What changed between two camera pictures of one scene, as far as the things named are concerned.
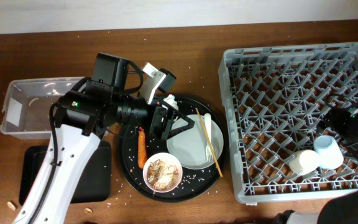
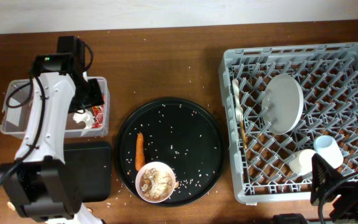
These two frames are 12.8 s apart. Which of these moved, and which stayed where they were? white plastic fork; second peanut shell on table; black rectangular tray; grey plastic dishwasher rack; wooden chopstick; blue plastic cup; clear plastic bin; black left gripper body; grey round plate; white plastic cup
Moved: black left gripper body; white plastic fork; wooden chopstick; grey round plate
Stayed: clear plastic bin; second peanut shell on table; blue plastic cup; white plastic cup; grey plastic dishwasher rack; black rectangular tray
